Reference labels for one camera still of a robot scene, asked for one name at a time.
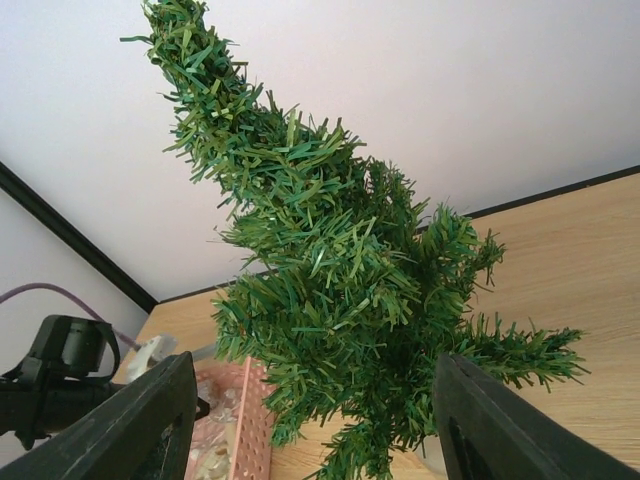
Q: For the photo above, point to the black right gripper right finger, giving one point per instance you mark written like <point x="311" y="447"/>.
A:
<point x="487" y="431"/>

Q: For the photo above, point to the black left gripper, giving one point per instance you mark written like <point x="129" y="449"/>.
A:
<point x="53" y="386"/>

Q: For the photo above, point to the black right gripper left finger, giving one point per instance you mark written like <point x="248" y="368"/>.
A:
<point x="143" y="432"/>

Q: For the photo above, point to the small green christmas tree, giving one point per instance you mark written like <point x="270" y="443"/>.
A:
<point x="357" y="300"/>

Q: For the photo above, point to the pink perforated plastic basket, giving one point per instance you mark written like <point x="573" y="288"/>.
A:
<point x="233" y="440"/>

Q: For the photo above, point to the black enclosure frame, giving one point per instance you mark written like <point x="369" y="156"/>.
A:
<point x="50" y="218"/>

